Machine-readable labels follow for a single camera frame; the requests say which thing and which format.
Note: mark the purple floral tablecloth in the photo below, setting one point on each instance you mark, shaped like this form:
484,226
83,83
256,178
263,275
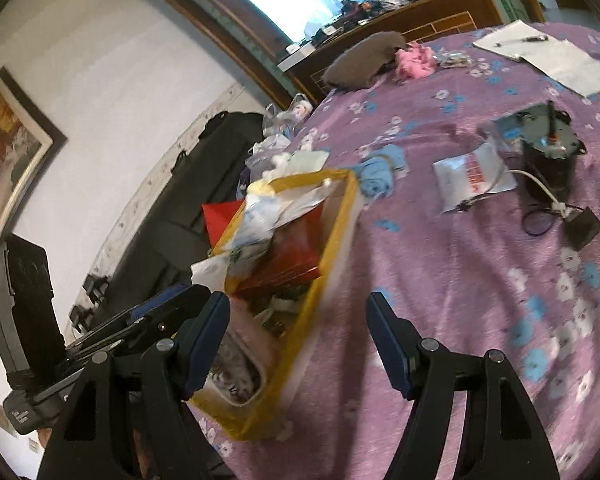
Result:
430,270

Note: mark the long black bag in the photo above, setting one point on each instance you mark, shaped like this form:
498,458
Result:
180,210

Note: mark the white paper sheet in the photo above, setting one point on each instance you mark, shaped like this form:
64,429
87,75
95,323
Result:
570,67

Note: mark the small clear bag of parts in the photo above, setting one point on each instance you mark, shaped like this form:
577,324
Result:
450,59

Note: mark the white plastic shopping bag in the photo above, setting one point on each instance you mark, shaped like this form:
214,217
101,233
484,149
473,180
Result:
207,270

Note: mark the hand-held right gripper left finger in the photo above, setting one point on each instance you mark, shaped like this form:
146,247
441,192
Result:
207,340

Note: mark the black adapter block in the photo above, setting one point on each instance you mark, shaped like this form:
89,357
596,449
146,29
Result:
582,230

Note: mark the black pen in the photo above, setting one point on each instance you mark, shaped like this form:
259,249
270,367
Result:
535,38

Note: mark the red paper bag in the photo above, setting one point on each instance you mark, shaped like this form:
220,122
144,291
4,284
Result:
220,220

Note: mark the small white box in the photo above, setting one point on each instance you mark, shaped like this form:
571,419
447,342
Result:
296,55

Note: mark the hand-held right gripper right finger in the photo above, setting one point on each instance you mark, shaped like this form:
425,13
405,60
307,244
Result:
390,340

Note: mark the framed painting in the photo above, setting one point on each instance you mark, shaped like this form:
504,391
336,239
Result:
5,150

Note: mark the white knit glove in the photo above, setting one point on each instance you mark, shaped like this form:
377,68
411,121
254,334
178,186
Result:
275,162

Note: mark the red packet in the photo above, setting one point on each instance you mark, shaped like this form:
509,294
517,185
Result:
290,255

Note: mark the wooden cabinet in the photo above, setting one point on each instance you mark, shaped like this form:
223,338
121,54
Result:
430,10

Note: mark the white non-woven bag red print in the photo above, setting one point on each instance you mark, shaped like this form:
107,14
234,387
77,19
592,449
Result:
470,180

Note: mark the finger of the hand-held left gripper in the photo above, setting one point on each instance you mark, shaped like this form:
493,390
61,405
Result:
165,294
180,310

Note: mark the brown knit hat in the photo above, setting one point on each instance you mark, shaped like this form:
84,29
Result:
360,60

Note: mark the white folded cloth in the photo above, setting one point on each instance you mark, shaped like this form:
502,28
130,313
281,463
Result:
307,162

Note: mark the light blue cloth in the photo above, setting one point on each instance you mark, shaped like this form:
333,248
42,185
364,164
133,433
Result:
377,175

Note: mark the grey electric motor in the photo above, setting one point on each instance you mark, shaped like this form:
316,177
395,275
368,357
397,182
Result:
545,160

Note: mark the crumpled clear plastic bags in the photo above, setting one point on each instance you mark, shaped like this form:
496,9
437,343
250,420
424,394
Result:
280,125

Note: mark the pink fluffy cloth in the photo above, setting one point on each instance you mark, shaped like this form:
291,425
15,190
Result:
415,60

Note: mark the small black device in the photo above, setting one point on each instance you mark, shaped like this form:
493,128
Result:
92,290

